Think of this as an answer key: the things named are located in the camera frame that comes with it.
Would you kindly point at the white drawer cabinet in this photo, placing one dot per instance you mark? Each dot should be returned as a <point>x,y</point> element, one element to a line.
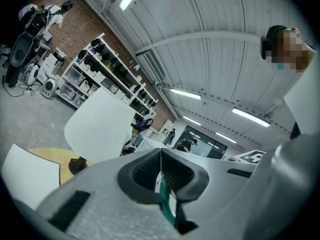
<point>51,66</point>

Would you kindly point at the dark object on table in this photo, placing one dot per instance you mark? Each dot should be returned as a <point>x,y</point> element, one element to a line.
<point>78,166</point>

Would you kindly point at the person's head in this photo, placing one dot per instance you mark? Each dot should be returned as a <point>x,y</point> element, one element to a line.
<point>290,51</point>

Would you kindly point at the white round-window appliance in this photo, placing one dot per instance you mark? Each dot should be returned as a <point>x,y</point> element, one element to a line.
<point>32,73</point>

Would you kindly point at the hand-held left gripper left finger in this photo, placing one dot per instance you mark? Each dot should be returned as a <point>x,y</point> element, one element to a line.
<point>105,184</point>

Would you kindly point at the black head-mounted camera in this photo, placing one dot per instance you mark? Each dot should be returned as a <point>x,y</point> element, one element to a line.
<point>264,46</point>

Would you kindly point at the white pet carrier backpack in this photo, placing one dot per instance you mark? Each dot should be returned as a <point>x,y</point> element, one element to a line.
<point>49,88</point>

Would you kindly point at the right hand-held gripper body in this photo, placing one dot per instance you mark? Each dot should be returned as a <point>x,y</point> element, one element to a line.
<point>292,179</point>

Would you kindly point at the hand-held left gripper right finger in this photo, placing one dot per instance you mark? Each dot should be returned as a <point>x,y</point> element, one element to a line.
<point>215,179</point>

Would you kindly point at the white ceiling air vent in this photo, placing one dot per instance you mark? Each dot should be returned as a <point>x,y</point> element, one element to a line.
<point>156,66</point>

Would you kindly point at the white shelf unit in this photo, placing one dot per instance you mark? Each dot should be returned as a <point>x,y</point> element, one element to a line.
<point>105,71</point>

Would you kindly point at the flat white board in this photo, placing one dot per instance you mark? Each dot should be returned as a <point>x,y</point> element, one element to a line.
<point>27,176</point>

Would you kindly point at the round wooden table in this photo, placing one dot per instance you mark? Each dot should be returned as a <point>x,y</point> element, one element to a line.
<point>55,159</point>

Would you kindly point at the dark glass door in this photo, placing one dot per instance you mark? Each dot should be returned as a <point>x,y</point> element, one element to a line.
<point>207,144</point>

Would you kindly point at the curved white board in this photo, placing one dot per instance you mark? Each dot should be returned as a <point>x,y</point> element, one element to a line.
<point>100,126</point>

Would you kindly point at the green pouch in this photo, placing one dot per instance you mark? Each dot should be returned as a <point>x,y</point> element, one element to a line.
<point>165,199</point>

